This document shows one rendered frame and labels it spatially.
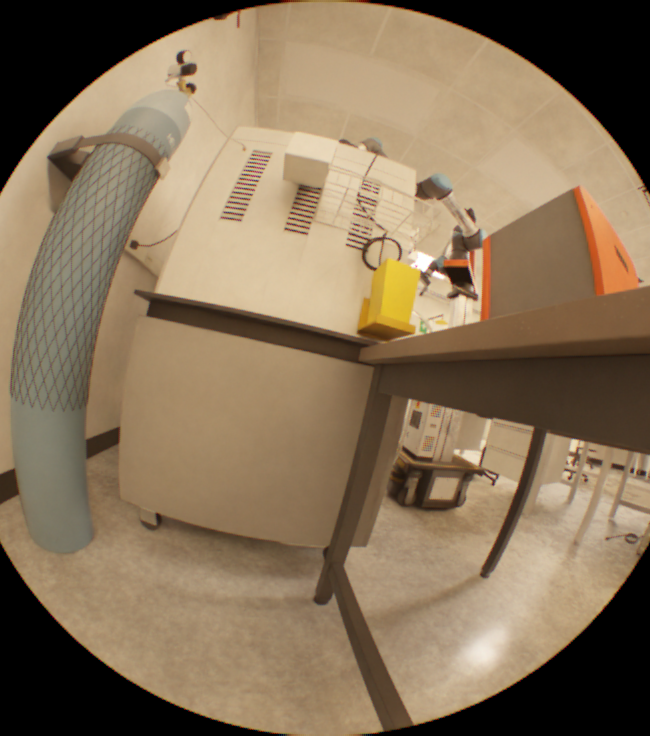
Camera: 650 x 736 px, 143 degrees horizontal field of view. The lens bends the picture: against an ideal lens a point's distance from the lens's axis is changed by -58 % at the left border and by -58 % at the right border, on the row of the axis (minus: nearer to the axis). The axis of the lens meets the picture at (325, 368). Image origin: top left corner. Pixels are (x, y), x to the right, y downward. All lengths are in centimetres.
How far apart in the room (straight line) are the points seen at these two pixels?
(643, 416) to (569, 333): 8
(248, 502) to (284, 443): 20
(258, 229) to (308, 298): 25
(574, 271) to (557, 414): 41
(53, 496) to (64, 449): 13
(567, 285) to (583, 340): 41
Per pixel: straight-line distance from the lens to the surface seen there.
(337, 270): 73
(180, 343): 70
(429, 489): 152
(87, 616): 77
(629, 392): 21
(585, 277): 59
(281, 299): 68
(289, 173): 78
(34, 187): 99
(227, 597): 80
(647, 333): 18
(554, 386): 24
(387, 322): 58
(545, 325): 21
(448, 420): 161
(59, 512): 81
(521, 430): 201
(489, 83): 237
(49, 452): 72
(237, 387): 65
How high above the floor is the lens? 62
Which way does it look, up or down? 2 degrees up
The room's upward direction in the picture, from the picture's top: 12 degrees clockwise
